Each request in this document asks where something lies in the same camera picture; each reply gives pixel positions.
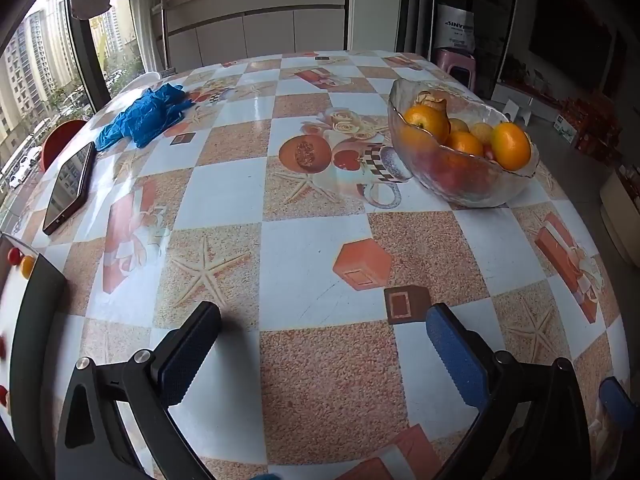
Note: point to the small white step stool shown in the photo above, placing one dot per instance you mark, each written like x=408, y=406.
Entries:
x=517, y=110

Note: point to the red apple back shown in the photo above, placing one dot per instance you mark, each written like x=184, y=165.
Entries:
x=14, y=255

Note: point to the stack of red cartons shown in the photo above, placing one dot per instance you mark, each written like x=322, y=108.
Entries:
x=595, y=125

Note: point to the clear glass bowl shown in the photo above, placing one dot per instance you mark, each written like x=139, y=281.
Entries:
x=475, y=187

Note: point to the pile of blue gloves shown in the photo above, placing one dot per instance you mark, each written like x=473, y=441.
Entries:
x=140, y=120

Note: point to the beige round seat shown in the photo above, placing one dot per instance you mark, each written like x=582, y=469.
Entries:
x=620, y=215

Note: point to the white tray dark rim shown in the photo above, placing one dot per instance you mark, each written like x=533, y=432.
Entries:
x=35, y=320

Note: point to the pink plastic stool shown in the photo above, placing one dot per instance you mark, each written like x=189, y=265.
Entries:
x=452, y=57

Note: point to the white curtain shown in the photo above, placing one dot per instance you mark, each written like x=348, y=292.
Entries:
x=145, y=15

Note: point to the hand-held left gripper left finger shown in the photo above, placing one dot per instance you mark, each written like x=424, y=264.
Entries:
x=182, y=360

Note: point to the black smartphone red case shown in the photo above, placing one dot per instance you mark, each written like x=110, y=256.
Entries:
x=67, y=190

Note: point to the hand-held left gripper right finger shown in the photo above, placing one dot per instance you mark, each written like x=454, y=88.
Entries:
x=457, y=360

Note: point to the white printed bag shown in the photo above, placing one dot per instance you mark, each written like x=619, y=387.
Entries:
x=457, y=30

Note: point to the white counter cabinet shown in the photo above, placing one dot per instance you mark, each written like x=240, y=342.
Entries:
x=270, y=30

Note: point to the red plastic chair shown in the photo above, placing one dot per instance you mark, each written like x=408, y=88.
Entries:
x=57, y=140

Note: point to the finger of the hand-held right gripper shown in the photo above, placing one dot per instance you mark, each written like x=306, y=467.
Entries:
x=616, y=400

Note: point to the black wall television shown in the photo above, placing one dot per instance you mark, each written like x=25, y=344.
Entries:
x=570, y=30

